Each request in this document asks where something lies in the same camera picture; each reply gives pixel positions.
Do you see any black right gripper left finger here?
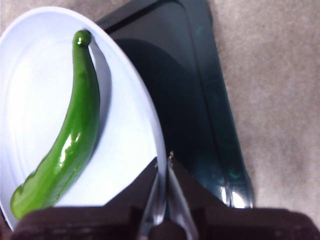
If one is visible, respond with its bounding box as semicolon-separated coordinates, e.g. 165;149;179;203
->
104;157;165;239

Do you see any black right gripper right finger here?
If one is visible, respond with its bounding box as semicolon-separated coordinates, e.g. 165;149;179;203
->
166;150;226;239

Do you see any green pepper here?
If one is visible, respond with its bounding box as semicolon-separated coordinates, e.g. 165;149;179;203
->
9;29;101;221

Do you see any blue round plate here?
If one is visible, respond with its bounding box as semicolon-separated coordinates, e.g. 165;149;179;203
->
0;6;168;232

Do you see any black rectangular tray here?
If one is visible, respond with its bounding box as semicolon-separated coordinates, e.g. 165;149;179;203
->
96;0;256;210

